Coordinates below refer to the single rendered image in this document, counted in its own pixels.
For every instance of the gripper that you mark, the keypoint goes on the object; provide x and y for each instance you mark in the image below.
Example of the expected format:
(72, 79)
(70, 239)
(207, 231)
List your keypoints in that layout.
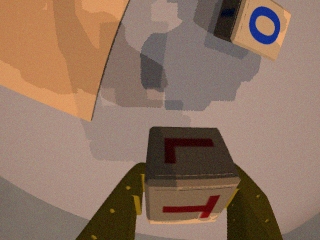
(249, 213)

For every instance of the tan block with red letter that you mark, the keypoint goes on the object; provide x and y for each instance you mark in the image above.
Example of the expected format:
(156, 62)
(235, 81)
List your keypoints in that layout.
(189, 175)

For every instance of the orange flat mat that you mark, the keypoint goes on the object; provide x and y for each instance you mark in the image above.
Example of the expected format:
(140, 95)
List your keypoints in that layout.
(56, 51)

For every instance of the tan block with blue letter o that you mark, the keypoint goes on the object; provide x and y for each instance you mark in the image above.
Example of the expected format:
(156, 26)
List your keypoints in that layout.
(256, 25)

